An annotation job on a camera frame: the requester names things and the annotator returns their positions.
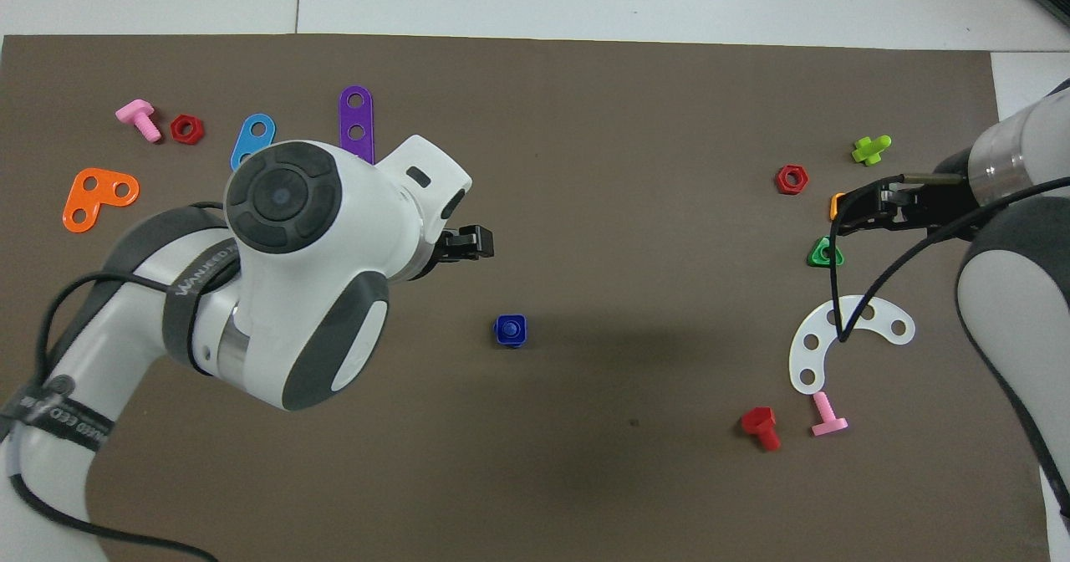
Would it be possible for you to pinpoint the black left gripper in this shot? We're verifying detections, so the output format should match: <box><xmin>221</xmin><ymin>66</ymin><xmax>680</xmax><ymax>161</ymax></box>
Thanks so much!
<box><xmin>415</xmin><ymin>225</ymin><xmax>494</xmax><ymax>284</ymax></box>

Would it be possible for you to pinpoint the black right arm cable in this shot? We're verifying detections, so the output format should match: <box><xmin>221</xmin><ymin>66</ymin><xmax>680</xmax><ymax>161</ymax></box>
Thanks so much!
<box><xmin>828</xmin><ymin>173</ymin><xmax>1070</xmax><ymax>345</ymax></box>

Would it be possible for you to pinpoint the pink plastic bolt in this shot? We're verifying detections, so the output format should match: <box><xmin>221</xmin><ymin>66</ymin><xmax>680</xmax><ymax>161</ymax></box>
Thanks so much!
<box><xmin>115</xmin><ymin>100</ymin><xmax>162</xmax><ymax>143</ymax></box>
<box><xmin>811</xmin><ymin>391</ymin><xmax>849</xmax><ymax>437</ymax></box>

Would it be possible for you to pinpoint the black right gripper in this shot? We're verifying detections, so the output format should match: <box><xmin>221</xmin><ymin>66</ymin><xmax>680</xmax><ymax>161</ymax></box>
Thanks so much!
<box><xmin>834</xmin><ymin>151</ymin><xmax>976</xmax><ymax>238</ymax></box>

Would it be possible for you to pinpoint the brown table mat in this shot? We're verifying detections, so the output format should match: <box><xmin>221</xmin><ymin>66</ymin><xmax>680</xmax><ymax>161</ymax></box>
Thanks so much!
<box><xmin>0</xmin><ymin>33</ymin><xmax>1052</xmax><ymax>562</ymax></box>

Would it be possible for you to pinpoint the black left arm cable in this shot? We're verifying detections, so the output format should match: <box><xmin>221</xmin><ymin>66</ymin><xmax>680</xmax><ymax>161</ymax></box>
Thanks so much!
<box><xmin>0</xmin><ymin>202</ymin><xmax>222</xmax><ymax>562</ymax></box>

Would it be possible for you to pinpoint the lime green cross bolt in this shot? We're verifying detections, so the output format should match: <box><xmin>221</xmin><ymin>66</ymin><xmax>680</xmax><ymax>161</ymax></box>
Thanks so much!
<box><xmin>851</xmin><ymin>135</ymin><xmax>893</xmax><ymax>166</ymax></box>

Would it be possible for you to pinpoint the white curved five-hole plate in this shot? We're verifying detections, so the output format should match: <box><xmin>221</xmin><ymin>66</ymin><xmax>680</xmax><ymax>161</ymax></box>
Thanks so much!
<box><xmin>789</xmin><ymin>295</ymin><xmax>916</xmax><ymax>396</ymax></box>

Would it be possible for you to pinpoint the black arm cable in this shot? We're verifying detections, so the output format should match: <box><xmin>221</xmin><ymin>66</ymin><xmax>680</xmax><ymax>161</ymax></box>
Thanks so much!
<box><xmin>0</xmin><ymin>202</ymin><xmax>222</xmax><ymax>562</ymax></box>
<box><xmin>828</xmin><ymin>173</ymin><xmax>1070</xmax><ymax>345</ymax></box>

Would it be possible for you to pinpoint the red plastic bolt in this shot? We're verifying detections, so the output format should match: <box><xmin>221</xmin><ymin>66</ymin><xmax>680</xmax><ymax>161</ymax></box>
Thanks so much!
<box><xmin>741</xmin><ymin>406</ymin><xmax>782</xmax><ymax>452</ymax></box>

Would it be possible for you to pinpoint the orange heart-shaped plate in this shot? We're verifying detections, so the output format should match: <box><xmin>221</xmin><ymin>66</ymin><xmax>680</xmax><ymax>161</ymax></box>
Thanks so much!
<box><xmin>63</xmin><ymin>168</ymin><xmax>140</xmax><ymax>233</ymax></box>

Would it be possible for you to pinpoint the blue two-hole plate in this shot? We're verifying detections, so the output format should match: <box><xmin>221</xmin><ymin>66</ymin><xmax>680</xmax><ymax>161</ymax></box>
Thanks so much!
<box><xmin>230</xmin><ymin>114</ymin><xmax>277</xmax><ymax>172</ymax></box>

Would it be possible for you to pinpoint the purple four-hole plate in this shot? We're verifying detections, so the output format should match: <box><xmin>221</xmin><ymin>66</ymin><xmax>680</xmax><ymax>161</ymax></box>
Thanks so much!
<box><xmin>339</xmin><ymin>85</ymin><xmax>375</xmax><ymax>164</ymax></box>

